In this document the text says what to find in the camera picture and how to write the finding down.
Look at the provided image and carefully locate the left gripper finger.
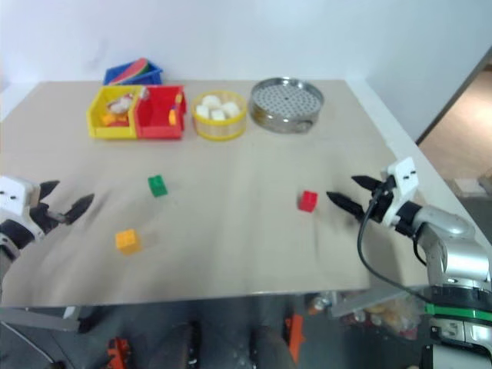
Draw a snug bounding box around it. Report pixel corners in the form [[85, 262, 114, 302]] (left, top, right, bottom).
[[38, 179, 62, 201], [57, 193, 95, 227]]

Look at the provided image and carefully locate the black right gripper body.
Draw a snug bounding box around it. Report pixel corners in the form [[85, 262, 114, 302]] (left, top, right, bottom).
[[361, 175, 397, 226]]

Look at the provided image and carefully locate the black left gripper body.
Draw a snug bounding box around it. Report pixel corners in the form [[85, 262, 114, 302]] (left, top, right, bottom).
[[29, 200, 63, 236]]

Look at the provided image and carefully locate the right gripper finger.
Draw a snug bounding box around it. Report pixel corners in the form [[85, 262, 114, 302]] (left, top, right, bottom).
[[351, 175, 385, 193], [325, 191, 365, 221]]

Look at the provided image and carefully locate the red toy block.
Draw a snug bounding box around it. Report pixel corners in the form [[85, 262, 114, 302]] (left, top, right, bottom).
[[298, 189, 319, 213]]

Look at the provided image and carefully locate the yellow toy block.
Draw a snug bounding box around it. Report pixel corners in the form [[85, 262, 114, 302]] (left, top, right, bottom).
[[115, 228, 141, 255]]

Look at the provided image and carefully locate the green toy block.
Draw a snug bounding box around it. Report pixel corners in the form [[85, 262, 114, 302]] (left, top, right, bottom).
[[147, 174, 169, 198]]

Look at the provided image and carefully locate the yellow plastic bin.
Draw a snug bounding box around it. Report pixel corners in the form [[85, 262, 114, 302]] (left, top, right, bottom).
[[86, 85, 144, 140]]

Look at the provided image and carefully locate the orange toy piece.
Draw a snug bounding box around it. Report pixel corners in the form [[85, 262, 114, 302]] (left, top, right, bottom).
[[100, 111, 130, 128]]

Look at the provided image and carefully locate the grey metal bar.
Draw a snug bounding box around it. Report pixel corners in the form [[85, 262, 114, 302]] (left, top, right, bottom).
[[0, 306, 81, 332]]

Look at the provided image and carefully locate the clear plastic snack bag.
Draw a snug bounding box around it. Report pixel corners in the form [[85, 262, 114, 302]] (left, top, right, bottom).
[[330, 291, 428, 340]]

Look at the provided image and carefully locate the red plastic bin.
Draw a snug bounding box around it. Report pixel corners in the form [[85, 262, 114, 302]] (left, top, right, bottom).
[[134, 85, 188, 141]]

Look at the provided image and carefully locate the white crumpled toy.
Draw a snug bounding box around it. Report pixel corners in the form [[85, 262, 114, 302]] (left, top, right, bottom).
[[105, 91, 135, 115]]

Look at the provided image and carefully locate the round steel steamer tray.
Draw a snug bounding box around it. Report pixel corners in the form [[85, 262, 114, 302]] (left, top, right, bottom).
[[249, 76, 325, 135]]

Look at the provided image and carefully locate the beige table cloth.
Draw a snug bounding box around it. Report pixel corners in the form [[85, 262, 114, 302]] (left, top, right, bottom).
[[0, 79, 427, 308]]

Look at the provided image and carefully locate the orange and yellow toy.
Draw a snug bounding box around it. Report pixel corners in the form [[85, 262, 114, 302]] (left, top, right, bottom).
[[168, 94, 183, 126]]

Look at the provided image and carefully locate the orange clamp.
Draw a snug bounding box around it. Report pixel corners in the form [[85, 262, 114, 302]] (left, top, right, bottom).
[[106, 337, 131, 369], [284, 314, 307, 364]]

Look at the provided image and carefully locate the yellow round basket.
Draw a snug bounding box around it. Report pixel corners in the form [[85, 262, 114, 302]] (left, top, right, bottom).
[[191, 90, 248, 141]]

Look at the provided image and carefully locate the blue plastic bin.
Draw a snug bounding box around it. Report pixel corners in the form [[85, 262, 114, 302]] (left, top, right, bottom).
[[102, 58, 164, 86]]

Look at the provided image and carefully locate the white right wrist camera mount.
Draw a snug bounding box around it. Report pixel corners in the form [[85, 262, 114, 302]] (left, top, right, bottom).
[[380, 156, 419, 228]]

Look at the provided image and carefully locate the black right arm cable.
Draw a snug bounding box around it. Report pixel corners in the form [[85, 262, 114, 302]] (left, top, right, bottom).
[[356, 188, 439, 304]]

